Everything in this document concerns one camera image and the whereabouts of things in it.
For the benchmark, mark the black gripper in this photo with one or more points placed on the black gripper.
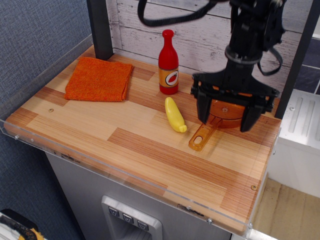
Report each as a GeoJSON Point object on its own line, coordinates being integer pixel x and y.
{"type": "Point", "coordinates": [234, 84]}

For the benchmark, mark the orange transparent plastic pan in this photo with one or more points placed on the orange transparent plastic pan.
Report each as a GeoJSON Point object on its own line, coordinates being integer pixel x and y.
{"type": "Point", "coordinates": [221, 115]}

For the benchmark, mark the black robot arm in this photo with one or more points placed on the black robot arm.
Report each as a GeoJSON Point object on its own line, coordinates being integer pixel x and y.
{"type": "Point", "coordinates": [256, 26]}

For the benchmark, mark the yellow toy banana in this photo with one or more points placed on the yellow toy banana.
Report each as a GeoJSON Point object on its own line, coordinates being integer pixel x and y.
{"type": "Point", "coordinates": [174, 116]}

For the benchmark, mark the red toy sauce bottle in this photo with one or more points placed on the red toy sauce bottle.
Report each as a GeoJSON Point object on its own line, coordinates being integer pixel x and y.
{"type": "Point", "coordinates": [168, 65]}

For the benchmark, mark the white toy sink unit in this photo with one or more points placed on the white toy sink unit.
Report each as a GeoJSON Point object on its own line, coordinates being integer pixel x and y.
{"type": "Point", "coordinates": [295, 161]}

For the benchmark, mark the orange folded cloth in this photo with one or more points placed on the orange folded cloth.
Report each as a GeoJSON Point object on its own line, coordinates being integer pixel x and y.
{"type": "Point", "coordinates": [99, 80]}

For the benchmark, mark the silver toy fridge cabinet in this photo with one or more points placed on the silver toy fridge cabinet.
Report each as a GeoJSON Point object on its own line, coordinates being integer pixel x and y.
{"type": "Point", "coordinates": [85, 188]}

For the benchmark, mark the silver dispenser button panel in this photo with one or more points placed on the silver dispenser button panel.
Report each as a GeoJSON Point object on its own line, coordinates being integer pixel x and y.
{"type": "Point", "coordinates": [127, 223]}

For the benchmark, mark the yellow sponge piece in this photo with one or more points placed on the yellow sponge piece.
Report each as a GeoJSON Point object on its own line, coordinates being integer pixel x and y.
{"type": "Point", "coordinates": [36, 235]}

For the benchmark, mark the dark right frame post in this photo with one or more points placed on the dark right frame post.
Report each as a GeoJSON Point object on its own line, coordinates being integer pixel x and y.
{"type": "Point", "coordinates": [302, 48]}

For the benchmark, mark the dark frame post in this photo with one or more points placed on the dark frame post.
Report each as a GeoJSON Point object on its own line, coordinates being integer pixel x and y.
{"type": "Point", "coordinates": [302, 48]}
{"type": "Point", "coordinates": [100, 29]}

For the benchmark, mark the dark left frame post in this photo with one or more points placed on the dark left frame post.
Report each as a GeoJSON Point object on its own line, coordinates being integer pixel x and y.
{"type": "Point", "coordinates": [100, 29]}

